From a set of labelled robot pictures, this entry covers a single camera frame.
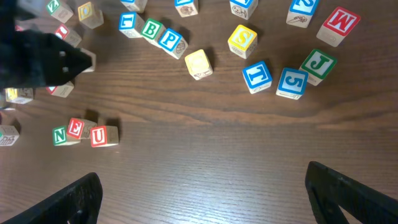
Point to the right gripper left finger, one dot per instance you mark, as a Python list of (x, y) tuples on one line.
[(79, 202)]

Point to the red M block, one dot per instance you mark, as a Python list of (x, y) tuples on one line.
[(337, 26)]

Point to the blue 2 block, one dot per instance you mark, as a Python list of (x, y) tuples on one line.
[(301, 12)]

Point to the plain yellow block centre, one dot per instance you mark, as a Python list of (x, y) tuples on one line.
[(198, 65)]

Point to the yellow S block right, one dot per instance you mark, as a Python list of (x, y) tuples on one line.
[(242, 41)]

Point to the blue T block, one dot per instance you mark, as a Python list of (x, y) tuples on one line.
[(257, 77)]

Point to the green 4 block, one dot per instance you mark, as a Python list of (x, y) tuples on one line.
[(9, 135)]

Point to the yellow O block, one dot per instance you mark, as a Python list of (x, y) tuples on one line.
[(90, 15)]

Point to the green N block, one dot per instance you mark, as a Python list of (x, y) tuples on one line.
[(61, 138)]

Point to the blue D block right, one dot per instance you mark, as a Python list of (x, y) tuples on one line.
[(186, 8)]

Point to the blue P block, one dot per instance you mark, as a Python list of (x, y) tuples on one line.
[(173, 43)]

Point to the green B block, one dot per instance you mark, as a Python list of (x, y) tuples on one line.
[(153, 31)]

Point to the red I block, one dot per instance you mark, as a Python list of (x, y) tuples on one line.
[(68, 35)]

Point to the blue X block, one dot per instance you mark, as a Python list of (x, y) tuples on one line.
[(243, 8)]

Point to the yellow S block left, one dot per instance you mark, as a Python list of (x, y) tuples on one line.
[(19, 95)]

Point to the green Z block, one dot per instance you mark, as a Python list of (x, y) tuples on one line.
[(60, 10)]

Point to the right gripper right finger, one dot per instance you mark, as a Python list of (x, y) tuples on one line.
[(330, 192)]

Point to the green J block right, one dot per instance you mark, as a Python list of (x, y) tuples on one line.
[(318, 65)]

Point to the red A block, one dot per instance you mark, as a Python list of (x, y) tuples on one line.
[(62, 90)]

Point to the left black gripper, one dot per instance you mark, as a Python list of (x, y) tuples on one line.
[(31, 59)]

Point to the blue L block centre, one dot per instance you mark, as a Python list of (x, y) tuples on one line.
[(131, 24)]

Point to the yellow s block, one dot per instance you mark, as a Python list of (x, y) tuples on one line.
[(19, 95), (242, 41)]

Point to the blue 5 block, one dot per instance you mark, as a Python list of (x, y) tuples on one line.
[(292, 83)]

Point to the red u block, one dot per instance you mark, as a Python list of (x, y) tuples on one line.
[(19, 28), (104, 136)]

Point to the red E block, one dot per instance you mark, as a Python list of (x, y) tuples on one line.
[(80, 128)]

